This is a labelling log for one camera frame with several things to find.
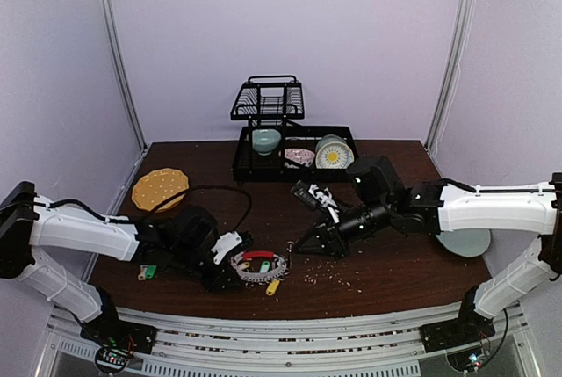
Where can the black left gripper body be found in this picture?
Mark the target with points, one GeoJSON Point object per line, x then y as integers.
{"type": "Point", "coordinates": [206, 279]}

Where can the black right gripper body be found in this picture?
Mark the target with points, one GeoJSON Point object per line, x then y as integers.
{"type": "Point", "coordinates": [333, 237]}

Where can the large keyring with red handle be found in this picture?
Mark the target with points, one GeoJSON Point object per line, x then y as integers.
{"type": "Point", "coordinates": [263, 267]}

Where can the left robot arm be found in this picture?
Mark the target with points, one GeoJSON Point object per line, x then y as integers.
{"type": "Point", "coordinates": [188, 242]}

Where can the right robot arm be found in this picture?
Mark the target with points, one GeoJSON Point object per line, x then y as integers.
{"type": "Point", "coordinates": [435, 208]}

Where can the green tagged key bunch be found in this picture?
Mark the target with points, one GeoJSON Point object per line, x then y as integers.
{"type": "Point", "coordinates": [150, 272]}

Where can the pink patterned bowl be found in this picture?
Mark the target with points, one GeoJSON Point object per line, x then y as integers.
{"type": "Point", "coordinates": [296, 158]}

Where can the yellow daisy plate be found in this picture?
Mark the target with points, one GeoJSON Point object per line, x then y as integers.
{"type": "Point", "coordinates": [334, 155]}

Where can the pale green plate behind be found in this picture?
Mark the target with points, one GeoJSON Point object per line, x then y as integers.
{"type": "Point", "coordinates": [329, 138]}

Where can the celadon green bowl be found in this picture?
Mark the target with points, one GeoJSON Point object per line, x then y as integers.
{"type": "Point", "coordinates": [264, 141]}

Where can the light green flower plate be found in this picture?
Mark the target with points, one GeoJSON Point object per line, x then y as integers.
{"type": "Point", "coordinates": [467, 243]}

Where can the left base circuit board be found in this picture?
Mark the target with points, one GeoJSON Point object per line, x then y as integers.
{"type": "Point", "coordinates": [108, 360]}

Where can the base circuit board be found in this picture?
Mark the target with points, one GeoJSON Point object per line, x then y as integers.
{"type": "Point", "coordinates": [108, 360]}
{"type": "Point", "coordinates": [468, 360]}

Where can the right base circuit board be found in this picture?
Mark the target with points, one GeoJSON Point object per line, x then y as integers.
{"type": "Point", "coordinates": [468, 360]}

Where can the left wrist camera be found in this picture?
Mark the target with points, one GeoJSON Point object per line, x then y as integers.
{"type": "Point", "coordinates": [229, 242]}

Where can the aluminium front rail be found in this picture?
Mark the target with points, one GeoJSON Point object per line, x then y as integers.
{"type": "Point", "coordinates": [369, 345]}

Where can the black wire dish rack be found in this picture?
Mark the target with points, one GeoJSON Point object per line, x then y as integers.
{"type": "Point", "coordinates": [277, 102]}

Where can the right aluminium frame post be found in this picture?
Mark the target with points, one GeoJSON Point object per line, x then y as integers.
{"type": "Point", "coordinates": [451, 75]}

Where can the aluminium frame post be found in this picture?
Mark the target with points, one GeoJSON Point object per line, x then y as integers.
{"type": "Point", "coordinates": [120, 73]}
{"type": "Point", "coordinates": [451, 75]}

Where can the left aluminium frame post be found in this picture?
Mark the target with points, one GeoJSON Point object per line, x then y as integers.
{"type": "Point", "coordinates": [120, 73]}

